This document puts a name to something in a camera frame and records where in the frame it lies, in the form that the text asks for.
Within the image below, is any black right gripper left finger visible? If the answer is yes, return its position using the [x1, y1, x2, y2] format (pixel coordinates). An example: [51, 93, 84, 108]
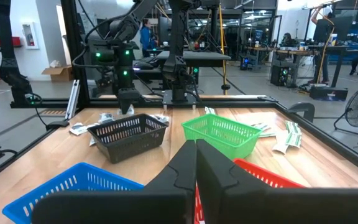
[30, 139, 198, 224]

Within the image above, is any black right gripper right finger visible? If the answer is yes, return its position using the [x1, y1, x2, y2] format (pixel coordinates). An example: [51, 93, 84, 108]
[196, 138, 358, 224]

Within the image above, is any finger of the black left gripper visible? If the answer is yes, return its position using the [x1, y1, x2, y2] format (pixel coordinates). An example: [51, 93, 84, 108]
[119, 100, 134, 115]

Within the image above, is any red plastic basket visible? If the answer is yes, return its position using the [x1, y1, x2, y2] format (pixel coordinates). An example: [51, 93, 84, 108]
[193, 157, 306, 224]

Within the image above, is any black plastic basket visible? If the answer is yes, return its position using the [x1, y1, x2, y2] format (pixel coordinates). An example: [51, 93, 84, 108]
[87, 113, 169, 165]

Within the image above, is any silver aluminium bar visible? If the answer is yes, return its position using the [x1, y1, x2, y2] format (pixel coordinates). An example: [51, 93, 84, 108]
[45, 79, 81, 131]

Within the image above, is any blue plastic basket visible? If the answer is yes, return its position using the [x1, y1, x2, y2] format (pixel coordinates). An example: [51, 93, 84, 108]
[1, 161, 145, 224]

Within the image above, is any cardboard box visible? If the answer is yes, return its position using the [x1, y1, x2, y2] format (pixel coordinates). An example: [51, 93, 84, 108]
[41, 64, 75, 83]

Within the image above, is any black desk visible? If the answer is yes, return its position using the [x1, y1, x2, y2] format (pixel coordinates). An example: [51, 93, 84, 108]
[156, 50, 232, 68]

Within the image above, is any green plastic basket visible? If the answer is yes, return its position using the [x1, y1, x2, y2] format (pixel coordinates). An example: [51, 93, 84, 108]
[181, 113, 264, 161]

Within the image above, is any black computer tower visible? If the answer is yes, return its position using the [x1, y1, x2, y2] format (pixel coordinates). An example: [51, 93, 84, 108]
[270, 60, 292, 86]
[240, 55, 252, 71]

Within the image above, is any black floor box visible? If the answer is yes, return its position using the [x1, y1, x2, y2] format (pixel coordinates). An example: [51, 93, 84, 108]
[309, 85, 349, 102]

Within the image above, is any red storage bin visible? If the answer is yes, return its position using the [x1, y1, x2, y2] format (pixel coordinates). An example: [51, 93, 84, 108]
[0, 35, 22, 48]

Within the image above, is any long wooden table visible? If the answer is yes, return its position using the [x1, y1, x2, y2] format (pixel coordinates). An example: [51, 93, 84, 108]
[247, 44, 358, 55]

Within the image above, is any black aluminium rig frame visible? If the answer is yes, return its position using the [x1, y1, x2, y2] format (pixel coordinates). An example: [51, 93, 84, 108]
[0, 0, 358, 187]

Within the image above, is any black frame clamp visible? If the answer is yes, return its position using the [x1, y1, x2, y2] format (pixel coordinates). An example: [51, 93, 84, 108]
[287, 102, 316, 124]

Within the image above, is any yellow cable black knob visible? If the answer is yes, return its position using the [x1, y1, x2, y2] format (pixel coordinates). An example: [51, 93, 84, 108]
[218, 0, 232, 96]

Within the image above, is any white wall cabinet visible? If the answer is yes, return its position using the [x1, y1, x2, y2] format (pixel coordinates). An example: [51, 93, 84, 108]
[21, 22, 40, 50]

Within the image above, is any yellow hanging cable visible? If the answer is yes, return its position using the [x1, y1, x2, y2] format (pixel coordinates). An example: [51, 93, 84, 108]
[316, 26, 336, 83]

